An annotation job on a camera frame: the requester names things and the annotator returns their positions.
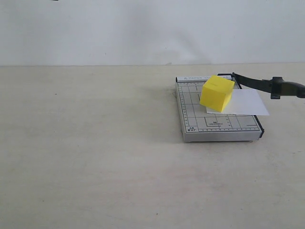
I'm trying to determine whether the yellow cube block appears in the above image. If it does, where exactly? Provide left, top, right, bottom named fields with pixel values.
left=200, top=75, right=235, bottom=112

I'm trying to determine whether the white paper sheet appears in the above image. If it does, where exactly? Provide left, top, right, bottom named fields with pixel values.
left=206, top=89, right=269, bottom=116

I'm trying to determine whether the black cutter blade lever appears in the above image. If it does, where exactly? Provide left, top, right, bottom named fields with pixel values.
left=218, top=73, right=305, bottom=99

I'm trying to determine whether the grey paper cutter base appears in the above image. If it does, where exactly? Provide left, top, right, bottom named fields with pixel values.
left=175, top=76, right=264, bottom=142

